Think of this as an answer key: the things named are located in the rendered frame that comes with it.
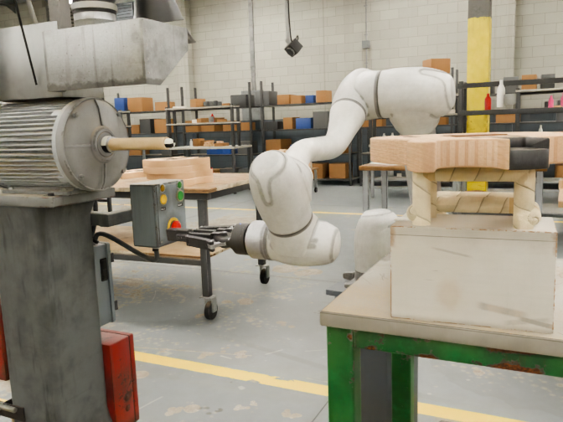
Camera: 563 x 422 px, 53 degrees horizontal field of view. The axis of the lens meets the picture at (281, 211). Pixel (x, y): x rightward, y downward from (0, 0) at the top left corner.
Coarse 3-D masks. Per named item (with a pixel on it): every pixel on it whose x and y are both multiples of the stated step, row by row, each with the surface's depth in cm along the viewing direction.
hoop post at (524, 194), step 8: (528, 176) 91; (520, 184) 92; (528, 184) 91; (520, 192) 92; (528, 192) 92; (520, 200) 92; (528, 200) 92; (520, 208) 92; (528, 208) 92; (520, 216) 93; (520, 224) 93; (528, 224) 92
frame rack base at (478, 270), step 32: (448, 224) 99; (480, 224) 98; (512, 224) 97; (544, 224) 96; (416, 256) 99; (448, 256) 97; (480, 256) 95; (512, 256) 93; (544, 256) 91; (416, 288) 100; (448, 288) 98; (480, 288) 96; (512, 288) 94; (544, 288) 92; (448, 320) 99; (480, 320) 97; (512, 320) 95; (544, 320) 93
